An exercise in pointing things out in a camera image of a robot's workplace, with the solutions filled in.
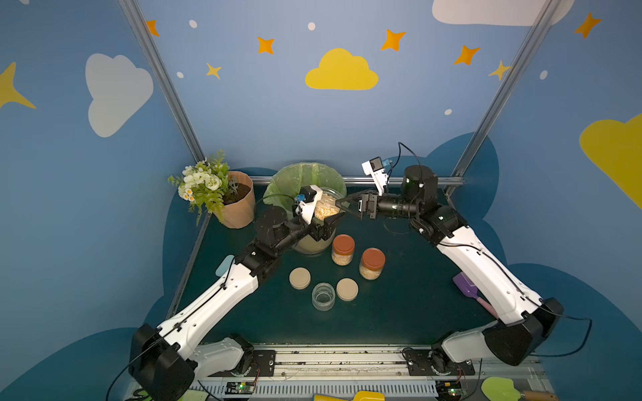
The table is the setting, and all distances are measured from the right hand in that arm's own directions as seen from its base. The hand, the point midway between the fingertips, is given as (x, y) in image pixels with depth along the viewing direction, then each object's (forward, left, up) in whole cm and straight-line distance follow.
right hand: (346, 199), depth 64 cm
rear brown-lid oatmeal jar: (+2, -1, -30) cm, 30 cm away
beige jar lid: (-8, -3, -39) cm, 40 cm away
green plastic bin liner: (+21, +22, -17) cm, 35 cm away
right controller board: (-36, -32, -40) cm, 63 cm away
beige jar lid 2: (-5, +15, -39) cm, 42 cm away
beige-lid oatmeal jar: (-11, +6, -40) cm, 42 cm away
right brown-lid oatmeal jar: (-2, -11, -31) cm, 33 cm away
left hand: (0, +3, -2) cm, 3 cm away
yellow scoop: (-39, -6, -39) cm, 56 cm away
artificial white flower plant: (+13, +47, -11) cm, 50 cm away
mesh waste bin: (+8, +12, -38) cm, 40 cm away
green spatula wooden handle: (-35, -47, -39) cm, 70 cm away
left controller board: (-40, +28, -39) cm, 62 cm away
